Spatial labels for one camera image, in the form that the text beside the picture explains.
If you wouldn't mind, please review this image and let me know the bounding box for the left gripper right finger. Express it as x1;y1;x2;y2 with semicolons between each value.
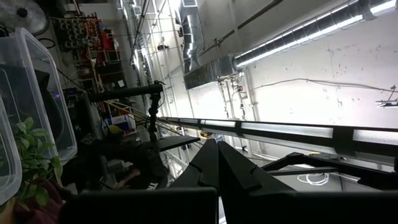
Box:
218;141;398;224

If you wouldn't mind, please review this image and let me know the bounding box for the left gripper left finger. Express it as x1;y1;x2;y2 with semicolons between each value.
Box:
58;138;219;224

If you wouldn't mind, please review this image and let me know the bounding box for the maroon cap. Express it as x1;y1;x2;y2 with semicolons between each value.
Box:
12;180;65;224

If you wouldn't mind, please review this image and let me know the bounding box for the person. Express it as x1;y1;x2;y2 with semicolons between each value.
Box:
60;124;170;191

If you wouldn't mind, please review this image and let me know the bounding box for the clear plastic bin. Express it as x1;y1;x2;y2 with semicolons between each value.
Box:
0;27;78;163
0;96;23;203

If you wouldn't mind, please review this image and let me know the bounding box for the green artificial plant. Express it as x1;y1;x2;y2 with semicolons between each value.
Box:
11;116;63;213

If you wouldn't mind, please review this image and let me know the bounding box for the storage shelf with red items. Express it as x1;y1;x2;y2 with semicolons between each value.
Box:
51;15;127;93

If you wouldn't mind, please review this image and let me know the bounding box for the grey round fan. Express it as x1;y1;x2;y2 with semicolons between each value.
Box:
0;0;50;35

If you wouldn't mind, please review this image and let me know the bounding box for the white coiled cable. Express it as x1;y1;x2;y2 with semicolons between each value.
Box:
297;172;330;187

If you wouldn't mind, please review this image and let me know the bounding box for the rectangular duct with vent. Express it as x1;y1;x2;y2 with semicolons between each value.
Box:
183;54;240;91

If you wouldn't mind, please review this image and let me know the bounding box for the silver vertical duct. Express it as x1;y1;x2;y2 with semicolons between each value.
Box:
180;12;203;75

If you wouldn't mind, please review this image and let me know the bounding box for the silver round ventilation duct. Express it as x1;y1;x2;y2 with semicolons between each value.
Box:
233;0;398;69

